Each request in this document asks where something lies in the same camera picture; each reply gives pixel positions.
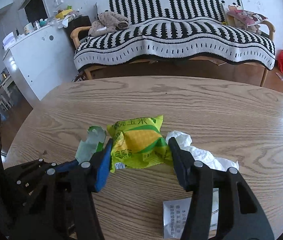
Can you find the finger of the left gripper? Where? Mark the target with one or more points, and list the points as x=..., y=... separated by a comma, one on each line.
x=67, y=166

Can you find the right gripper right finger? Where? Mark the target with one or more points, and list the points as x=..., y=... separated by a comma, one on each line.
x=240, y=214

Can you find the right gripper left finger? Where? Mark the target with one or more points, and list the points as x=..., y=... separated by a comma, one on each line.
x=87, y=178

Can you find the yellow green corn snack wrapper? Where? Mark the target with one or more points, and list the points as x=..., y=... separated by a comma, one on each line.
x=138, y=143

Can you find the silver cigarette pack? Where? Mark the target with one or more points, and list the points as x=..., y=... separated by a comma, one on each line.
x=175, y=214

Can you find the white tissue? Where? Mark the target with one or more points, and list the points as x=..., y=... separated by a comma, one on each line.
x=184, y=141

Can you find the green torn wrapper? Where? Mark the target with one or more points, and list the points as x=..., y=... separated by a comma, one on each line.
x=94, y=142

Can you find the white cabinet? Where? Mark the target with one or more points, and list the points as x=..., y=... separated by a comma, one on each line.
x=41, y=61

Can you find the black speaker box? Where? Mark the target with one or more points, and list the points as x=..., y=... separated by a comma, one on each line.
x=79, y=21

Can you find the beige plush garment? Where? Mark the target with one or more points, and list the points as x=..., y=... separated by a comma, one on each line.
x=108, y=22

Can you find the wooden sofa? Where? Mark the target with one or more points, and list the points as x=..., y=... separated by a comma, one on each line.
x=181, y=62

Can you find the black white striped blanket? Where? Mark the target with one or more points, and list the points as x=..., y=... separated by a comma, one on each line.
x=140, y=11

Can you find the pink printed cushion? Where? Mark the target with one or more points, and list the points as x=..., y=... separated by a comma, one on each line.
x=244, y=19

